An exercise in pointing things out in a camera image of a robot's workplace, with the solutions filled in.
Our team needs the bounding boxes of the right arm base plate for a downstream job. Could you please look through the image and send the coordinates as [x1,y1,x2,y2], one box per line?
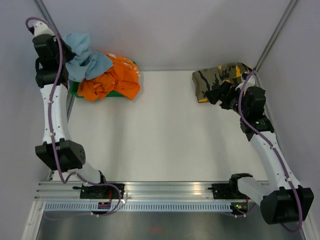
[207,183,247,200]

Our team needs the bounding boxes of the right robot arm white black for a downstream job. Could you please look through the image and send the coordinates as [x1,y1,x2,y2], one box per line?
[204,72,314,228]

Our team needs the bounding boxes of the green plastic bin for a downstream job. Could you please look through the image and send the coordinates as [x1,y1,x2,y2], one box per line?
[69,60,137,99]

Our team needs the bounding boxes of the right aluminium frame post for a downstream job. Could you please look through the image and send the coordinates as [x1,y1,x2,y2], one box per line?
[254,0,300,72]

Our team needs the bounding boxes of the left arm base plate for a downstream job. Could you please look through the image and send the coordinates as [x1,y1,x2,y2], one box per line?
[72,183,125,200]

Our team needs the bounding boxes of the aluminium frame post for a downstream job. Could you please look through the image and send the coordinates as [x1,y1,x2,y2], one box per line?
[33,0,60,35]
[254,0,300,72]

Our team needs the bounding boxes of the slotted cable duct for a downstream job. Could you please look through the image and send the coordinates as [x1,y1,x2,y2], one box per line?
[44,201,232,213]

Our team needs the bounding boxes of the orange trousers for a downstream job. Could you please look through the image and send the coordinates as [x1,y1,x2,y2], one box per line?
[77,52,141,102]

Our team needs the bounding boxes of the camouflage folded trousers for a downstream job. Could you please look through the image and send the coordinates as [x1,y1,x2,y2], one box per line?
[191,62,253,103]

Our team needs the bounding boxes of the left aluminium frame post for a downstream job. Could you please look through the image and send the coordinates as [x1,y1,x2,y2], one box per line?
[33,0,60,35]

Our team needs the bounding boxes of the aluminium front rail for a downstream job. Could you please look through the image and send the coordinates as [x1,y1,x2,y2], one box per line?
[34,181,229,202]

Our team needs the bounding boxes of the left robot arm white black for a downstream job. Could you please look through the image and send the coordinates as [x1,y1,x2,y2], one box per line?
[25,17,109,199]

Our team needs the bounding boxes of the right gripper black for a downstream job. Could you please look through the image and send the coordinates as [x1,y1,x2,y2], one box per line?
[204,80,249,117]

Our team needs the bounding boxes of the light blue trousers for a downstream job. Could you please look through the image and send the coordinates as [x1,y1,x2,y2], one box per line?
[62,33,113,83]

